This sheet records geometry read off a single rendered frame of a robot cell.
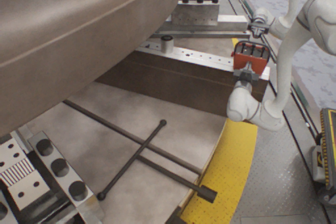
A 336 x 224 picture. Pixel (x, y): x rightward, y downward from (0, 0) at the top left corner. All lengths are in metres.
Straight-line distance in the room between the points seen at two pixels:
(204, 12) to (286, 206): 1.74
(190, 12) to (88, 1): 1.44
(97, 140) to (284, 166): 1.32
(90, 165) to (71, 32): 0.82
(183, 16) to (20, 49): 1.76
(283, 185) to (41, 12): 1.73
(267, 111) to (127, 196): 0.82
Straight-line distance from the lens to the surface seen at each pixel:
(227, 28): 2.66
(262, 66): 1.46
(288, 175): 1.98
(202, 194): 1.35
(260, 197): 1.81
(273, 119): 1.22
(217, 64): 1.54
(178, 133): 1.61
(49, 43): 0.96
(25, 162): 1.00
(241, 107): 1.16
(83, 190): 0.97
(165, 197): 1.37
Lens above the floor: 1.54
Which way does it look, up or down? 42 degrees down
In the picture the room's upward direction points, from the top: straight up
